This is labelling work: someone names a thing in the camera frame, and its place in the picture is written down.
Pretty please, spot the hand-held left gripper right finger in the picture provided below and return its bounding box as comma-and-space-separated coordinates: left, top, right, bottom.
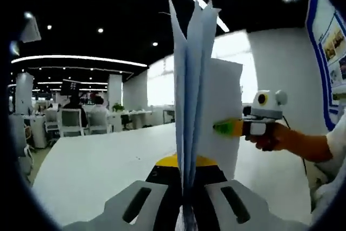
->
193, 155, 309, 231

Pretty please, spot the white framed office chair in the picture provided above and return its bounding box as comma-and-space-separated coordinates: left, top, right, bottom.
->
58, 108, 85, 137

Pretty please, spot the person's right hand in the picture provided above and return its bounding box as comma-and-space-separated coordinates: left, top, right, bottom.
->
245, 121, 292, 153

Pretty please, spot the white table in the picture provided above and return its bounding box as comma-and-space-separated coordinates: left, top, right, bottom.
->
31, 122, 313, 228

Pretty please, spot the ceiling air vent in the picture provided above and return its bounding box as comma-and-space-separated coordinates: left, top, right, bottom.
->
19, 16, 42, 44

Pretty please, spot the blue white wall poster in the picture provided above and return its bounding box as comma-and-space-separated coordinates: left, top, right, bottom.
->
305, 0, 346, 131

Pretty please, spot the wide bright window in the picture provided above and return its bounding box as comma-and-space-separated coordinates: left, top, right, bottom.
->
210, 29, 258, 104

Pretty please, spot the white grey office chair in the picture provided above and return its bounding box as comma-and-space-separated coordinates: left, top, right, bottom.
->
86, 110, 113, 135

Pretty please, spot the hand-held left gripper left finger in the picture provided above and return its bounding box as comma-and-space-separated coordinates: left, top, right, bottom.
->
62, 154, 184, 231

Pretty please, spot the white cloth sheet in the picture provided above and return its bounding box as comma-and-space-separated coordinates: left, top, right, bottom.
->
167, 0, 243, 231

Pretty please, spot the narrow bright window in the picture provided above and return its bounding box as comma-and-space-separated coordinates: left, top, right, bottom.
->
147, 54, 175, 107

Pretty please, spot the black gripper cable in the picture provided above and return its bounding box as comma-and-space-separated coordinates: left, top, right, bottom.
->
282, 116, 308, 175

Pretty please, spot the curved ceiling light strip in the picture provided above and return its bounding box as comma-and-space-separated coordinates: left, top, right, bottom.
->
11, 55, 148, 68

